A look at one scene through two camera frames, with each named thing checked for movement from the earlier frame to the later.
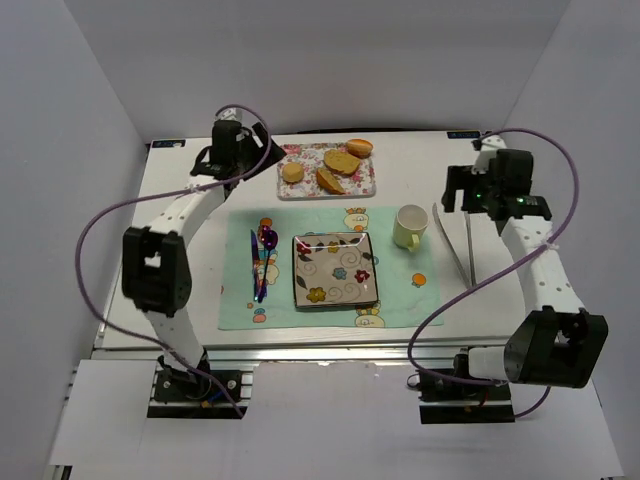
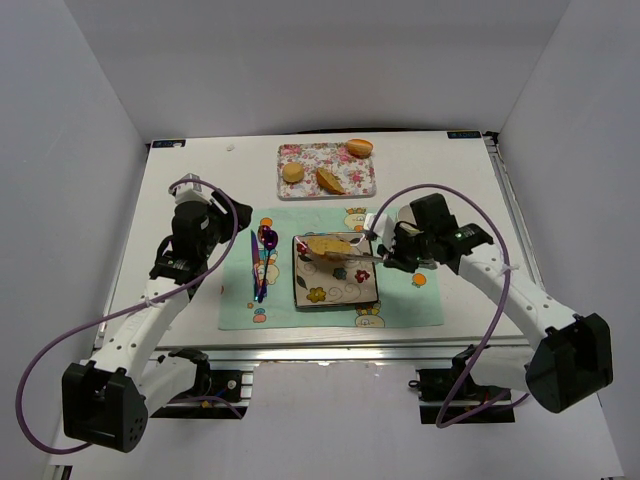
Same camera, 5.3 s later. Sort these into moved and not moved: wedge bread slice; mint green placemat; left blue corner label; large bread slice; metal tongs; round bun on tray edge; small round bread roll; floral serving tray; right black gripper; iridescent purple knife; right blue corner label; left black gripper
Moved: large bread slice; metal tongs; left black gripper; right black gripper
Not moved: floral serving tray; mint green placemat; iridescent purple knife; small round bread roll; round bun on tray edge; left blue corner label; right blue corner label; wedge bread slice
